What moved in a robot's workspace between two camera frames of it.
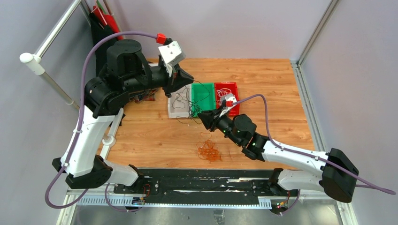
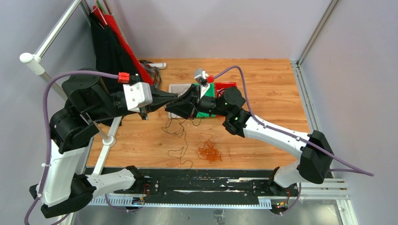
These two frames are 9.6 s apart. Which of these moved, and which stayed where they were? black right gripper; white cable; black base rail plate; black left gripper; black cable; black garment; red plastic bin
Moved: black left gripper; black right gripper; black cable
Stayed: red plastic bin; white cable; black garment; black base rail plate
